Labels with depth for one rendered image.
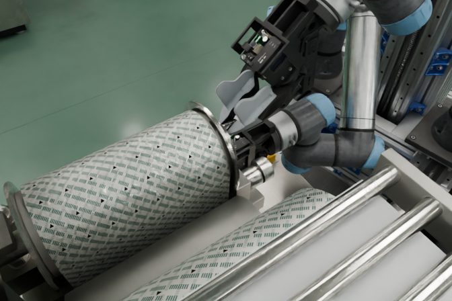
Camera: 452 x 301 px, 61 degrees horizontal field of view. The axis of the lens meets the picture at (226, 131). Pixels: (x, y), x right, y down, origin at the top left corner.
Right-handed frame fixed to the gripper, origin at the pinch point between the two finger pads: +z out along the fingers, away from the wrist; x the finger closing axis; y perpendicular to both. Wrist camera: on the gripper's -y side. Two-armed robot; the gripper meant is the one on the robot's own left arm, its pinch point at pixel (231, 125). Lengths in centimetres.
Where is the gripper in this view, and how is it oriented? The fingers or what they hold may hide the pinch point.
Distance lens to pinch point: 57.3
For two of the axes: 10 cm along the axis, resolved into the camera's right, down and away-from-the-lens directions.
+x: 5.6, 6.1, -5.6
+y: -5.3, -2.6, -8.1
